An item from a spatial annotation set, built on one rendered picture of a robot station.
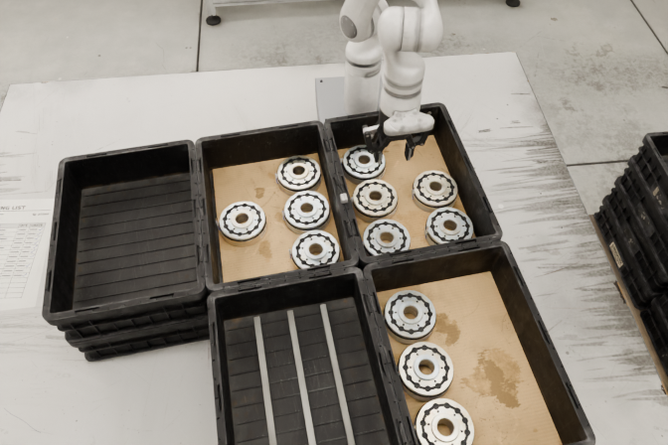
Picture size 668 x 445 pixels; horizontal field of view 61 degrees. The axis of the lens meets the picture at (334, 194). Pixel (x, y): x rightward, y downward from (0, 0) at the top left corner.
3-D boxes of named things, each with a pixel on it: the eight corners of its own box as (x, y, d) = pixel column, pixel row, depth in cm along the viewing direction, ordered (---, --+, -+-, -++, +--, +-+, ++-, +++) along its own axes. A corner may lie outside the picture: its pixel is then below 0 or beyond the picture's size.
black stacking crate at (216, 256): (204, 171, 139) (195, 140, 129) (322, 152, 142) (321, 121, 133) (217, 318, 116) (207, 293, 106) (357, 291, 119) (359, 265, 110)
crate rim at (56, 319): (63, 164, 127) (59, 157, 125) (196, 144, 131) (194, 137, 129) (46, 328, 104) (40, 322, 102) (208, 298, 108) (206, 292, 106)
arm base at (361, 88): (341, 96, 156) (342, 46, 143) (373, 93, 157) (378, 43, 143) (346, 119, 150) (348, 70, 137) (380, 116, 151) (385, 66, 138)
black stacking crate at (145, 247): (79, 190, 135) (60, 160, 126) (203, 171, 139) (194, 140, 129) (67, 346, 112) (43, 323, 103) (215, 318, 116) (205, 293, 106)
